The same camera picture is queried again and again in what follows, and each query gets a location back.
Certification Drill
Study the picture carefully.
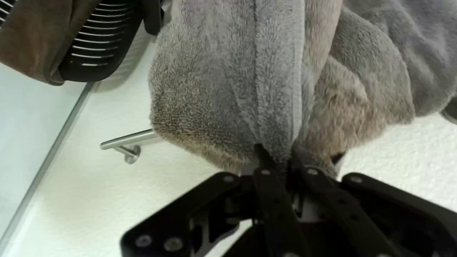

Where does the black mesh office chair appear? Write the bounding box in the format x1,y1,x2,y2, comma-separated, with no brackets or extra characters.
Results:
0,0,166,83

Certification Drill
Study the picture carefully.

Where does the metal towel rail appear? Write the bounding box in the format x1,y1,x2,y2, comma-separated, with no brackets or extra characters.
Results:
100,128,159,164

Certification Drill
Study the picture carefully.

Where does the grey towel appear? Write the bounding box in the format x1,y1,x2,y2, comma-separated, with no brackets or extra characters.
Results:
150,0,457,173

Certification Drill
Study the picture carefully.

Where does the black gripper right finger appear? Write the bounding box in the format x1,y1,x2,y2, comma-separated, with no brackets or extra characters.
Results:
287,160,419,257

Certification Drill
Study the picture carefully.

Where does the brown towel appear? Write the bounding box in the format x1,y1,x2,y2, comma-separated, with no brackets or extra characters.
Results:
0,0,102,85

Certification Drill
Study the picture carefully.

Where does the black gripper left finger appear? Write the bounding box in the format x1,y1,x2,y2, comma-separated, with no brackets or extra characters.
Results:
254,144,307,257

